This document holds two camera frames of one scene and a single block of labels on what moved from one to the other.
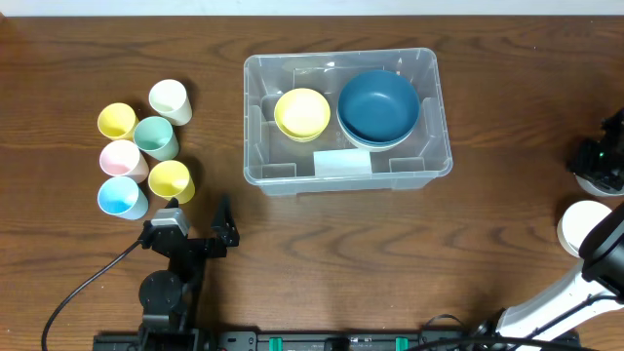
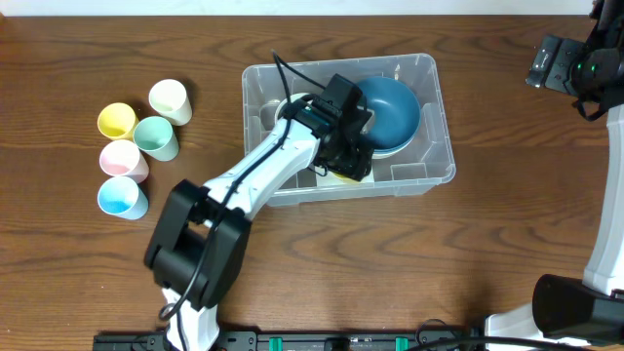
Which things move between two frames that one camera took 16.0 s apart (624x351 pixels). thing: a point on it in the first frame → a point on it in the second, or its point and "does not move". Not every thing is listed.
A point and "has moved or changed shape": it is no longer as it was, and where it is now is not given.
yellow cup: x=117 y=121 does not move
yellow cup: x=169 y=178 → x=344 y=178
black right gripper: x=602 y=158 → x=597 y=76
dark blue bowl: x=379 y=105 does not move
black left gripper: x=193 y=245 → x=352 y=163
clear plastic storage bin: x=337 y=121 has moved or changed shape
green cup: x=155 y=136 does not move
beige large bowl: x=379 y=148 → x=391 y=153
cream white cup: x=169 y=97 does not move
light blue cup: x=119 y=196 does not move
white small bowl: x=578 y=221 → x=281 y=123
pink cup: x=123 y=158 does not move
